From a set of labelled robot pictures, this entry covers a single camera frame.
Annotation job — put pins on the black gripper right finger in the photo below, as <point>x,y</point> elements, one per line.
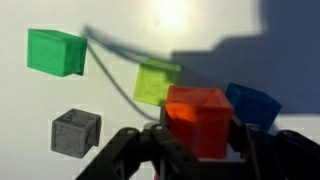
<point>286,156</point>

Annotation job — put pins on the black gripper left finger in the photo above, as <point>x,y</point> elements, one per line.
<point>126,150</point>

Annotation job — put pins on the orange building block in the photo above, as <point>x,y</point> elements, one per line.
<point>200,123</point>

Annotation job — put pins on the magenta building block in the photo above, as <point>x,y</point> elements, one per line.
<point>155,176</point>

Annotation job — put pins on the grey building block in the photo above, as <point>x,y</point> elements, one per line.
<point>73,133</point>

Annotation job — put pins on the blue building block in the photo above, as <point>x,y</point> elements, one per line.
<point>253,105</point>

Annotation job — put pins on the yellow-green building block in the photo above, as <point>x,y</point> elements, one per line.
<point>153,81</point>

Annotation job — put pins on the green building block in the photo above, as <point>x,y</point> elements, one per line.
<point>55,51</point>

